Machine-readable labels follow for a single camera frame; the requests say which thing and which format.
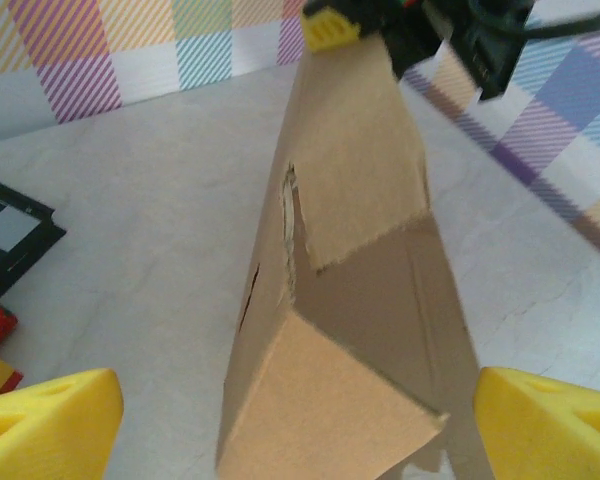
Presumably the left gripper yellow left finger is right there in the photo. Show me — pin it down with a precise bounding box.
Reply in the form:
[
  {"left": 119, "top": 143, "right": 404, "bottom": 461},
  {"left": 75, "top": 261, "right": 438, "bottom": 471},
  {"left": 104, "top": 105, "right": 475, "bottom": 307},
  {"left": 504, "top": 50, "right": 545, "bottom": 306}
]
[{"left": 0, "top": 368, "right": 125, "bottom": 480}]

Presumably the thin black right gripper wire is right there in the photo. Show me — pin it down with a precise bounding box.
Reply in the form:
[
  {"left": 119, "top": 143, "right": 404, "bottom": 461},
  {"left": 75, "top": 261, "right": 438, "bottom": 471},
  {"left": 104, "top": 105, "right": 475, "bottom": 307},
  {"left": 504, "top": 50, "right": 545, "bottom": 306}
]
[{"left": 522, "top": 7, "right": 600, "bottom": 40}]

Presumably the brown cardboard box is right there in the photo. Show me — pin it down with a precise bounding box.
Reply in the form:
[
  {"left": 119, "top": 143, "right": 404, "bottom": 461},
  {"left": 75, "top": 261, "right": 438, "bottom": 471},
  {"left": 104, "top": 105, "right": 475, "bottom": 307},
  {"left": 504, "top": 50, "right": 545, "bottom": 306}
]
[{"left": 214, "top": 37, "right": 497, "bottom": 480}]

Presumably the black grey checkerboard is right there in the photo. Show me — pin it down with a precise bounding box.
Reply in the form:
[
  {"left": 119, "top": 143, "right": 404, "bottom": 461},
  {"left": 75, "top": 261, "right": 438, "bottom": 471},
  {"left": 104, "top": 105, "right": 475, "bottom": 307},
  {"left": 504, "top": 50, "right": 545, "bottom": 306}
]
[{"left": 0, "top": 172, "right": 68, "bottom": 301}]

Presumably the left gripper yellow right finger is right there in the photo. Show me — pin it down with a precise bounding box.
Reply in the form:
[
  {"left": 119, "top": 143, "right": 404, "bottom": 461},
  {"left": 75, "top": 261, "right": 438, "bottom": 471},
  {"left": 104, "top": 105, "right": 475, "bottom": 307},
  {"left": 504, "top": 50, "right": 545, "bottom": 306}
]
[{"left": 472, "top": 366, "right": 600, "bottom": 480}]

